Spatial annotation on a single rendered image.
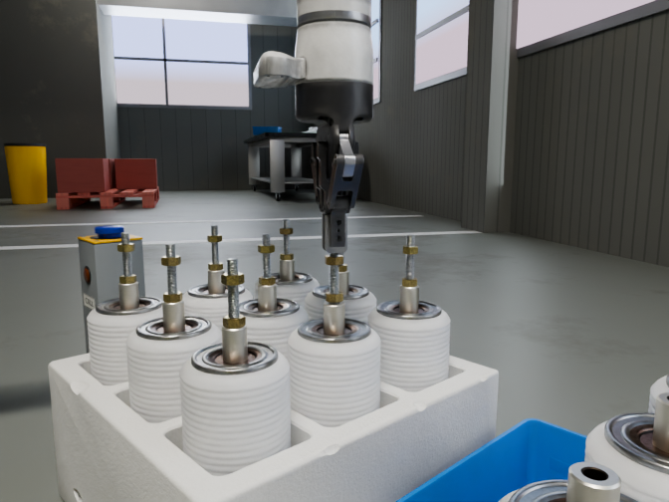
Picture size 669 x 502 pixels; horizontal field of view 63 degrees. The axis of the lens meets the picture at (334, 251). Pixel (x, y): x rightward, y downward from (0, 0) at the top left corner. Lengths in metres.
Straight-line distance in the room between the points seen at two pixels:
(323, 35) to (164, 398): 0.37
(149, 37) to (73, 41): 1.62
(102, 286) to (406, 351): 0.44
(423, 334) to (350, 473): 0.17
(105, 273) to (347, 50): 0.49
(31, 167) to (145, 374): 5.87
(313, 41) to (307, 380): 0.32
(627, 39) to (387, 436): 2.49
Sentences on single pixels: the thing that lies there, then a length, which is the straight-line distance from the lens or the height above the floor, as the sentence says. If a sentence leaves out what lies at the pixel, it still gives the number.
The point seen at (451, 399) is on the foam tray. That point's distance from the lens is 0.62.
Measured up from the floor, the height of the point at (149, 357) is 0.24.
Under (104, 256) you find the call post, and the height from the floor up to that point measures 0.29.
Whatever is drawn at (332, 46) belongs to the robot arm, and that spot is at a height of 0.52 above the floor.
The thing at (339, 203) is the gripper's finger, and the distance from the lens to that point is 0.51.
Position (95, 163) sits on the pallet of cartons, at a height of 0.41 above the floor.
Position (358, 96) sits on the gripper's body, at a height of 0.48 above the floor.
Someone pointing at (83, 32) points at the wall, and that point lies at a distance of 7.48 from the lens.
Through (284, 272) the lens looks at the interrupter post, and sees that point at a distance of 0.80.
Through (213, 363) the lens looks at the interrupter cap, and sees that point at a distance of 0.49.
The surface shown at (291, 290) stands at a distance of 0.77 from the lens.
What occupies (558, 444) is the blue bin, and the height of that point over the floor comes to 0.10.
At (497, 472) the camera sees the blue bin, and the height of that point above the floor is 0.08.
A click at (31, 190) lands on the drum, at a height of 0.14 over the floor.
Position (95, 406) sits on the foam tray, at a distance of 0.62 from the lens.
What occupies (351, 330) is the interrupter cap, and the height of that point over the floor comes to 0.25.
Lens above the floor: 0.42
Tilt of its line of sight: 9 degrees down
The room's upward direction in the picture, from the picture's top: straight up
